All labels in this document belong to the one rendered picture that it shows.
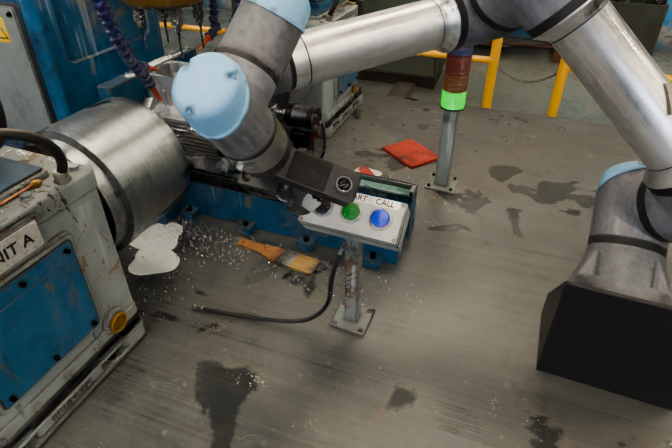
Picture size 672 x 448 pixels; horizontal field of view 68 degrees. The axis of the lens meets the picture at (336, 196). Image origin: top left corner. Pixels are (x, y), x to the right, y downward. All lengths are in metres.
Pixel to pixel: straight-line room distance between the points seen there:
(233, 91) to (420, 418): 0.60
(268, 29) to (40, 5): 0.72
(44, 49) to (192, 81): 0.73
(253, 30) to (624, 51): 0.48
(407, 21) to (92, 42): 0.78
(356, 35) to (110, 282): 0.56
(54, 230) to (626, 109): 0.81
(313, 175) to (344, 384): 0.40
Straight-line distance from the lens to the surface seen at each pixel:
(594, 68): 0.77
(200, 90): 0.50
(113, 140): 0.93
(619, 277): 0.89
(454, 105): 1.27
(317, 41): 0.70
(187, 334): 1.00
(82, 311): 0.87
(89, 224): 0.84
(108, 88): 1.17
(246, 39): 0.54
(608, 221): 0.93
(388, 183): 1.16
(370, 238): 0.78
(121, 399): 0.95
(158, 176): 0.95
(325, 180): 0.64
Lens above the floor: 1.53
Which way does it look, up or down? 33 degrees down
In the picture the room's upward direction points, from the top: straight up
